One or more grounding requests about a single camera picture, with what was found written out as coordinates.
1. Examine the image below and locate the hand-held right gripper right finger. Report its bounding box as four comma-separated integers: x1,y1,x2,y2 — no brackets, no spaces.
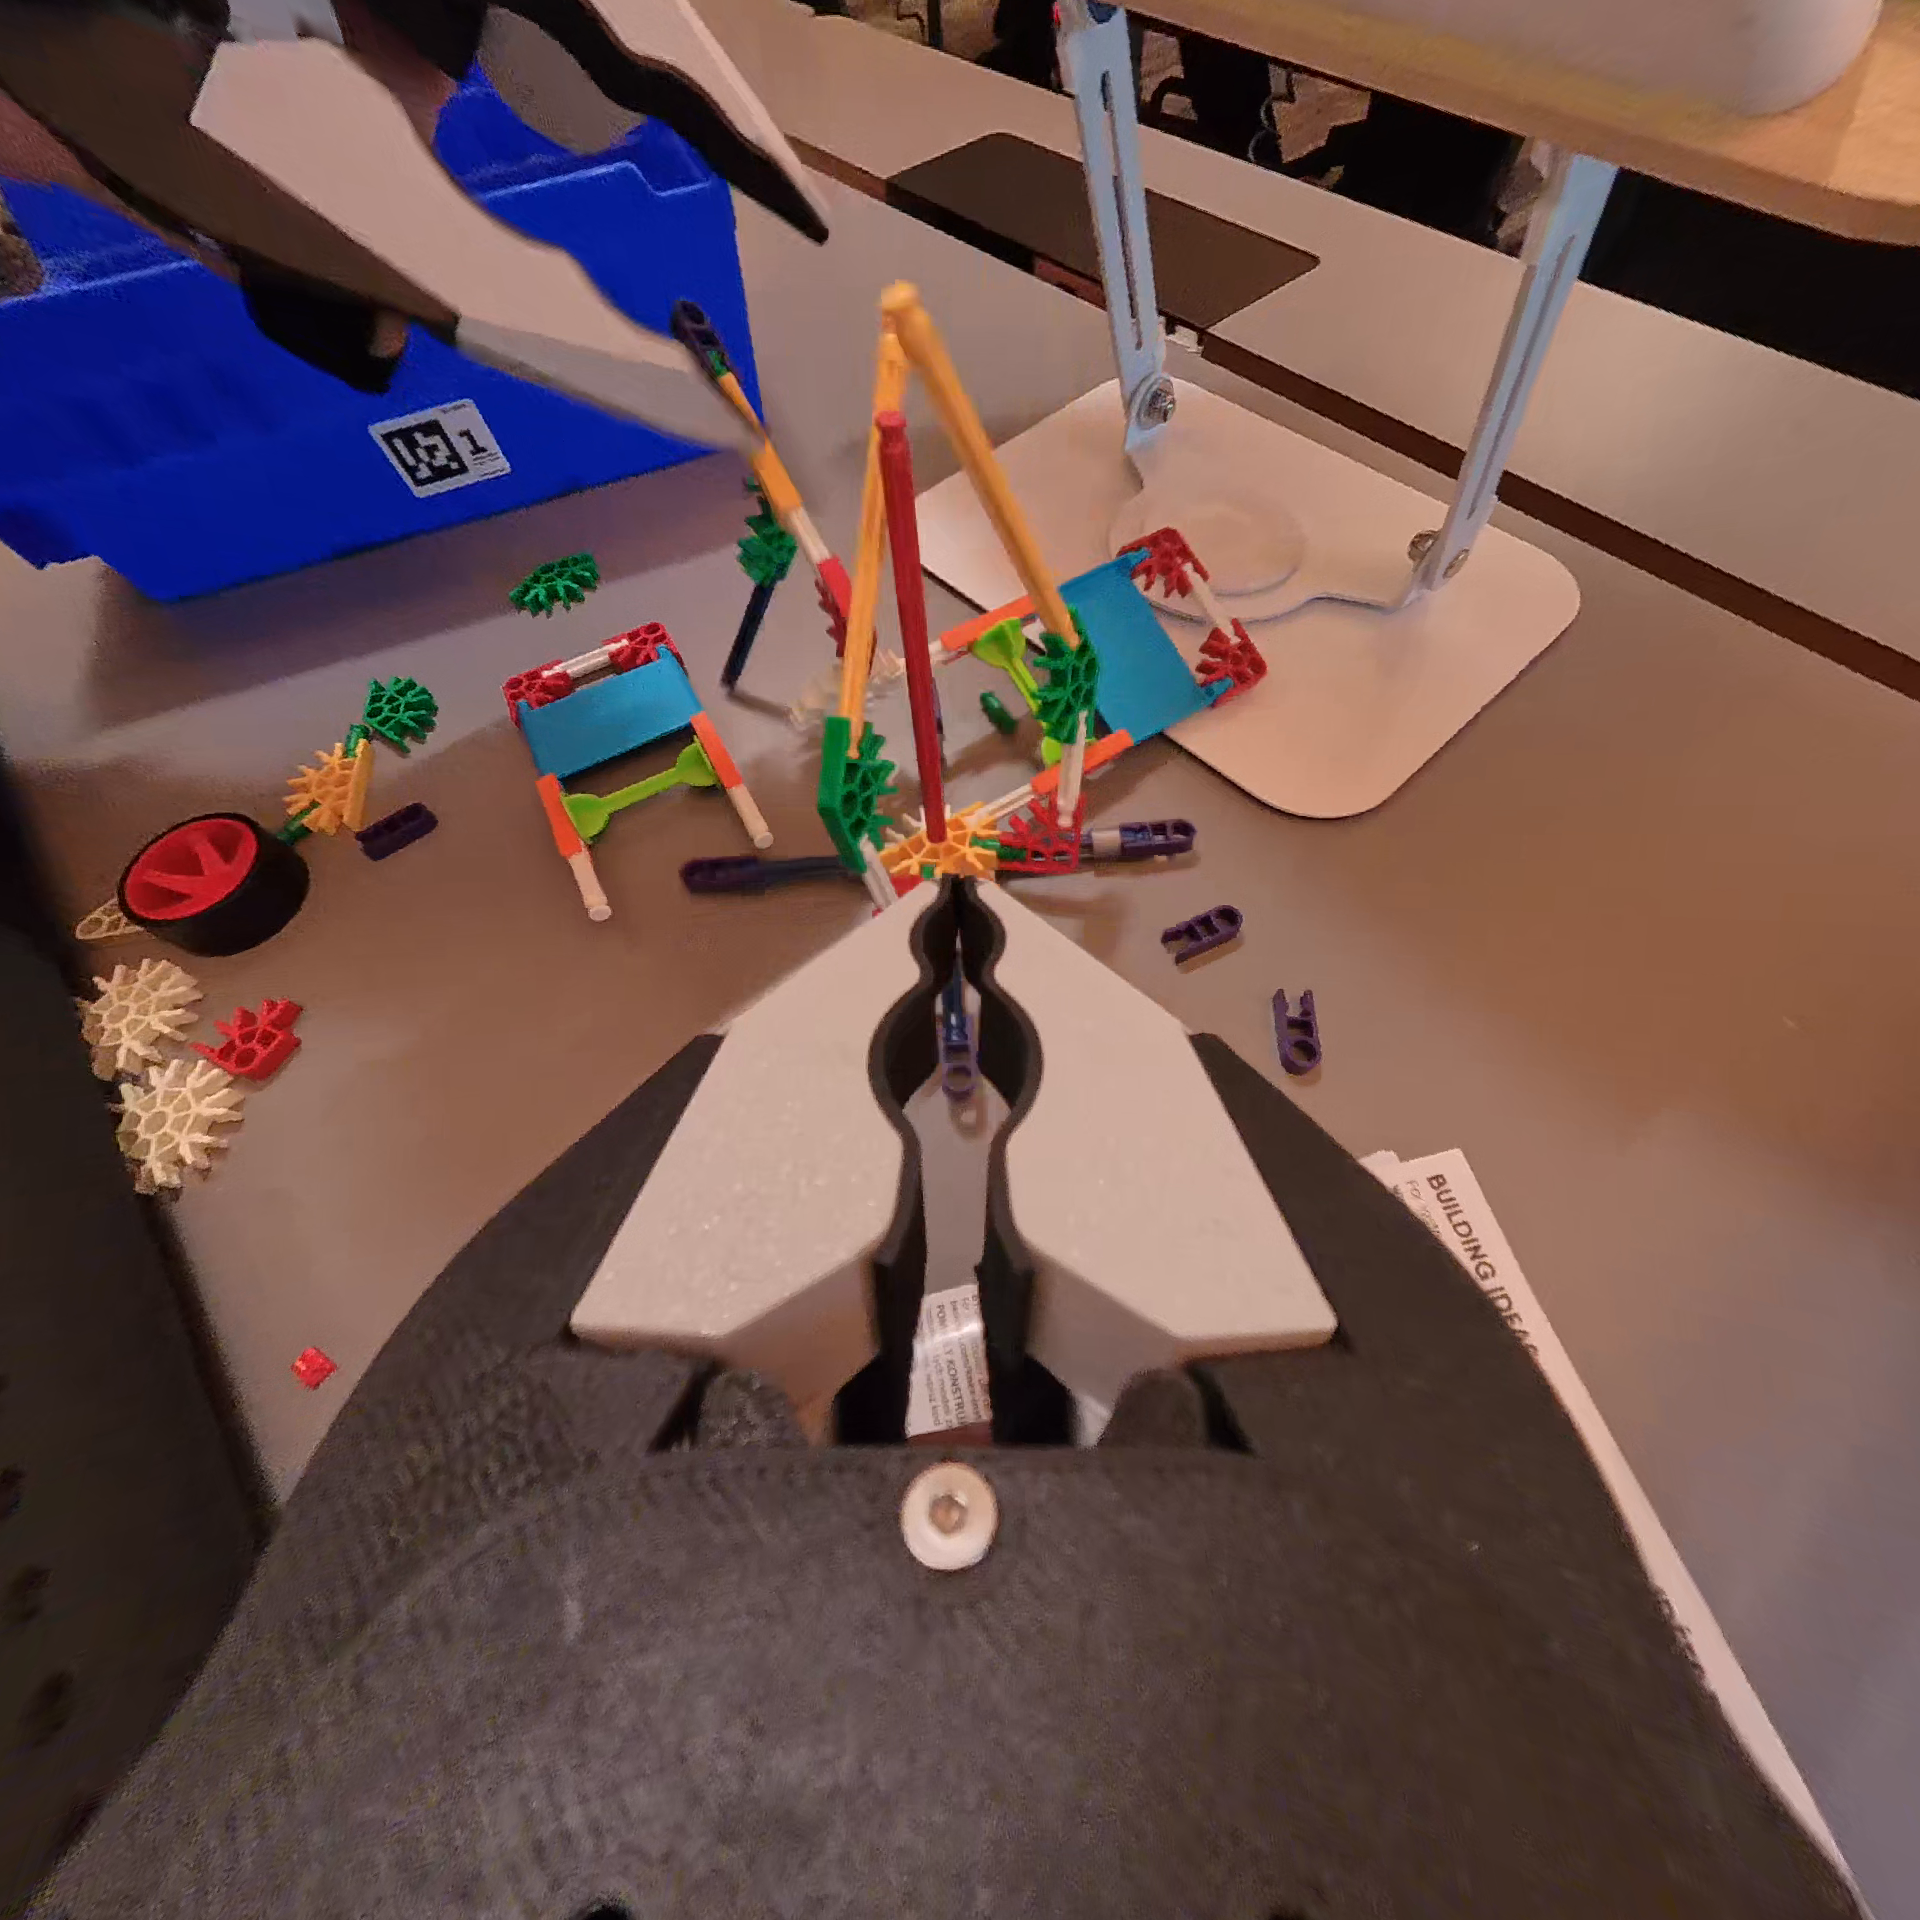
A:
958,878,1338,1393

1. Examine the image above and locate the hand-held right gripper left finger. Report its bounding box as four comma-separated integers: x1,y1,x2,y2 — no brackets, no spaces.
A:
570,881,955,1371

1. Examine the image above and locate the white document stand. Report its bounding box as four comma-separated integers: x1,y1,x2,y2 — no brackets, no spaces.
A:
912,0,1920,823

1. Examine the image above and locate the red wheel black tyre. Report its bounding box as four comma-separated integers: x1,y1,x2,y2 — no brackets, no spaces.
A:
118,812,312,959

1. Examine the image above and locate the yellow toy connector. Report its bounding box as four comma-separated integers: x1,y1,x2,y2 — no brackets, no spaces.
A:
279,744,374,842

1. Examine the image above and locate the white building ideas booklet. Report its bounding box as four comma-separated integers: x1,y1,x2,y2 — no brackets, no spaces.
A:
909,1145,1867,1890

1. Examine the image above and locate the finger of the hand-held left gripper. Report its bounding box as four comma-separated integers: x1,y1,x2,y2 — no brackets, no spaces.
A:
477,0,831,244
192,36,764,454

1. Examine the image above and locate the blue plastic bin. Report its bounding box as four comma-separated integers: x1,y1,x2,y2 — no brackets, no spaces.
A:
0,70,768,605

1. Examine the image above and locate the red toy connector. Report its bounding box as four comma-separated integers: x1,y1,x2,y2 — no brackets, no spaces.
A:
197,997,304,1082

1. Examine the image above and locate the white snowflake toy connector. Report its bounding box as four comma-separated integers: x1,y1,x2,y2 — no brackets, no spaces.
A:
78,959,205,1082
113,1058,245,1199

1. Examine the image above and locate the blue panel toy seat assembly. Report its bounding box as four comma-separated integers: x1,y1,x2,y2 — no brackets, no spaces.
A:
502,622,776,925

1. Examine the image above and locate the colourful toy wheel model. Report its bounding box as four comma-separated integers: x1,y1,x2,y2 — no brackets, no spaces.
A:
665,281,1270,1107

